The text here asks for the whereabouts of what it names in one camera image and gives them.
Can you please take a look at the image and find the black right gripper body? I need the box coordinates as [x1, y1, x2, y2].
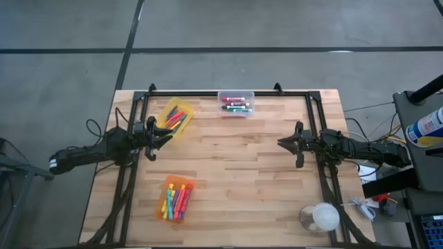
[293, 120, 323, 169]

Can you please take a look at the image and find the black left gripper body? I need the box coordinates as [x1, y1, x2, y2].
[133, 116, 157, 162]

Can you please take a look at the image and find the thin orange marker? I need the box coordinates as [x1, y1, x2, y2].
[165, 110, 186, 126]

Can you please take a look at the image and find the thin purple marker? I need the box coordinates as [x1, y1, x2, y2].
[165, 105, 179, 121]

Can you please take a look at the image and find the yellow translucent plastic bin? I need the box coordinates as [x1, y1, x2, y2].
[155, 96, 195, 140]

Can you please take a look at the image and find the yellow-orange highlighter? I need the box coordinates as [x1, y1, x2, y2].
[174, 184, 187, 217]

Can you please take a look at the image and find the pink highlighter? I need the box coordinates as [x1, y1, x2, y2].
[183, 183, 194, 212]
[178, 186, 190, 219]

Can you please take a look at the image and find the teal highlighter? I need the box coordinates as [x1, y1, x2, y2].
[167, 189, 174, 221]

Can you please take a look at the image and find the clear plastic bin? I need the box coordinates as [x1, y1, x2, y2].
[217, 90, 255, 118]

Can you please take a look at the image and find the white paper card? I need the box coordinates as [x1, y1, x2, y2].
[358, 165, 377, 185]

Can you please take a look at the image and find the orange translucent plastic bin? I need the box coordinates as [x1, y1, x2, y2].
[154, 175, 195, 225]

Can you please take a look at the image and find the small black object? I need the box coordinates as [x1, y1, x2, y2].
[379, 199, 398, 218]

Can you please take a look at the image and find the grey metal stand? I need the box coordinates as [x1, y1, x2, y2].
[0, 137, 56, 249]

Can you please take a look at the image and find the grey cart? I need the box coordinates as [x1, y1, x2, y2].
[393, 90, 443, 193]

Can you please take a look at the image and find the white and blue spray can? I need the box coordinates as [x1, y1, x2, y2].
[405, 107, 443, 149]

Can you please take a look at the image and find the black pole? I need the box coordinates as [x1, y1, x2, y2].
[408, 74, 443, 105]

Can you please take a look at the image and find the backlit keyboard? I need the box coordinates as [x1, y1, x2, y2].
[417, 214, 443, 249]

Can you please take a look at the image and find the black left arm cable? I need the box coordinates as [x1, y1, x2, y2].
[85, 107, 131, 146]

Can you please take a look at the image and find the black aluminium table frame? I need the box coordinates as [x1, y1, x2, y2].
[79, 82, 378, 249]

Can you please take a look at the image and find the thin black cable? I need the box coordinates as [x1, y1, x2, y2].
[342, 102, 395, 113]

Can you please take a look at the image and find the white cable bundle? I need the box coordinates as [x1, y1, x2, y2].
[341, 196, 377, 222]

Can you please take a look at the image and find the yellow cable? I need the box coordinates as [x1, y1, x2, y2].
[383, 134, 408, 145]

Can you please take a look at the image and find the black strap bar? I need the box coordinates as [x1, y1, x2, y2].
[361, 167, 420, 199]

